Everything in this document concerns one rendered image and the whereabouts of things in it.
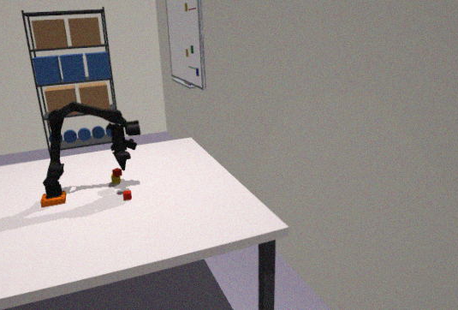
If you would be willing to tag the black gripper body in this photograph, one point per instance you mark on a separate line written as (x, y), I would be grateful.
(119, 149)

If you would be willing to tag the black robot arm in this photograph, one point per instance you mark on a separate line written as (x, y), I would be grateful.
(52, 187)

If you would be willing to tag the olive yellow cube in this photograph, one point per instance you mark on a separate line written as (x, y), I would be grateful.
(115, 180)

